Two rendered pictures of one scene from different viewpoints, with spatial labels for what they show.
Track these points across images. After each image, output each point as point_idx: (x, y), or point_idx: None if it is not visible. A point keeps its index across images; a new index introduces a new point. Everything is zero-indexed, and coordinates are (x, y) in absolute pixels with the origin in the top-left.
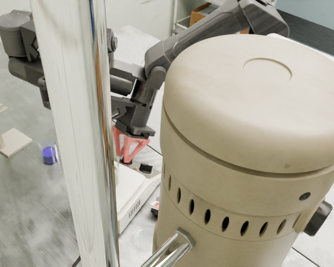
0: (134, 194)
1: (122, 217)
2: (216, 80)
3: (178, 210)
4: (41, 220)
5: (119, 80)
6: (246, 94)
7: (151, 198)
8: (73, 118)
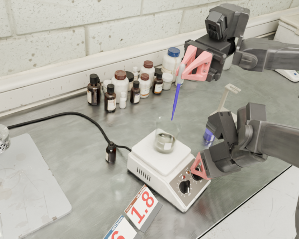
0: (151, 168)
1: (130, 158)
2: None
3: None
4: (151, 130)
5: (243, 116)
6: None
7: (162, 199)
8: None
